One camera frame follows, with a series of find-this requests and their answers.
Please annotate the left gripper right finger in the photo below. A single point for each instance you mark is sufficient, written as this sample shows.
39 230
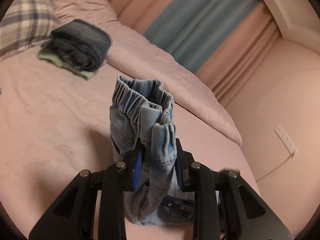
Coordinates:
225 203

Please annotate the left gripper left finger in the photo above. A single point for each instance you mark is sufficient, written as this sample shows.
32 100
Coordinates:
71 215

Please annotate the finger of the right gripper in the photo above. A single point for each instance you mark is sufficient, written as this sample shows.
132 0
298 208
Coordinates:
179 209

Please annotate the light blue denim pants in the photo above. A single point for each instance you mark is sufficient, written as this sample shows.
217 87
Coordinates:
143 110

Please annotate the pink duvet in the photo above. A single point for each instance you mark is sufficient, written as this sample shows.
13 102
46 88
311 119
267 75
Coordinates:
134 55

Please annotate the pink curtain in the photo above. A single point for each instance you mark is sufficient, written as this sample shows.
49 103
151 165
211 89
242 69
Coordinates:
222 42

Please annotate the folded light green garment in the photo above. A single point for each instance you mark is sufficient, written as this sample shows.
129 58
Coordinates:
67 66

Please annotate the folded dark denim jeans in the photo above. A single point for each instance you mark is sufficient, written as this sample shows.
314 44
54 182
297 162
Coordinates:
79 44

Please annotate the teal curtain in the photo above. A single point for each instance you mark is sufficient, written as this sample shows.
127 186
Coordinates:
191 30

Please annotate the plaid pillow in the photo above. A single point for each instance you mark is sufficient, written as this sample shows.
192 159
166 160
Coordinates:
26 24

